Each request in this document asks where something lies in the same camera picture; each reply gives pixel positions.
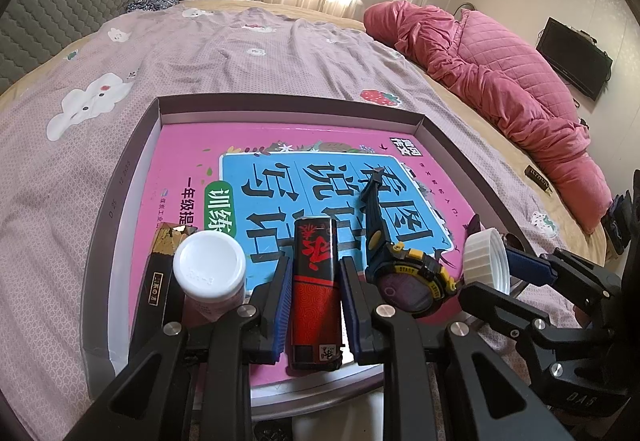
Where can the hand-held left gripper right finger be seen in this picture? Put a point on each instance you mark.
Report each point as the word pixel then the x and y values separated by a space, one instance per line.
pixel 352 316

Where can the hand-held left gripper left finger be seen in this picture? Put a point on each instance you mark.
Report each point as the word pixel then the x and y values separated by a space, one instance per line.
pixel 280 306

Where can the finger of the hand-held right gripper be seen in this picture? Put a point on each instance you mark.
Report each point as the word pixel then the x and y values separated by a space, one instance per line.
pixel 495 306
pixel 530 266

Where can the red and black lighter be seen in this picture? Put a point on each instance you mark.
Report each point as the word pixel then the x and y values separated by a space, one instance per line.
pixel 315 301

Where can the white ribbed bottle cap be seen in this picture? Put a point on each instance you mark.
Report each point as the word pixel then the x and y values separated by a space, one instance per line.
pixel 482 261

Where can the black and yellow wristwatch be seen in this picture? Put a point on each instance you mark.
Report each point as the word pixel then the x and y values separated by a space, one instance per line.
pixel 405 286

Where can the white pill bottle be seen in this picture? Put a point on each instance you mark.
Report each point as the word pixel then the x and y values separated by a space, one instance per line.
pixel 210 261

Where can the grey cardboard box tray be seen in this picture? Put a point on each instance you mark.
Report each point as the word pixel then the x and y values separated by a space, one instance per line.
pixel 120 201

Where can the small dark brown bar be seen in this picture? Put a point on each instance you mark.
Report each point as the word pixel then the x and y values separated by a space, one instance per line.
pixel 540 178

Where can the dark clothing heap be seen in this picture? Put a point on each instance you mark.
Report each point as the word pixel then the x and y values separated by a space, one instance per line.
pixel 622 216

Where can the black tube with gold cap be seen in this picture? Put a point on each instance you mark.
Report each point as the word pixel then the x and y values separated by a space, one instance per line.
pixel 157 286

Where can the pink and blue book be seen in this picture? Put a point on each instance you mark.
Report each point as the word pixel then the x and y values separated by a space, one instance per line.
pixel 200 161

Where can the pink quilted duvet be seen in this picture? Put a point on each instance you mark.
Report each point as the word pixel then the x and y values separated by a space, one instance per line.
pixel 500 81

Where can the black flat television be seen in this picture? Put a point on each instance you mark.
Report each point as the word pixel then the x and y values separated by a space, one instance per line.
pixel 572 58

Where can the purple printed bedsheet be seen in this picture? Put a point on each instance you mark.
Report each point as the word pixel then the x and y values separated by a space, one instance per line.
pixel 200 56

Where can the blue patterned cloth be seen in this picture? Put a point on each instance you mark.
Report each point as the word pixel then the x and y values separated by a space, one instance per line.
pixel 150 3

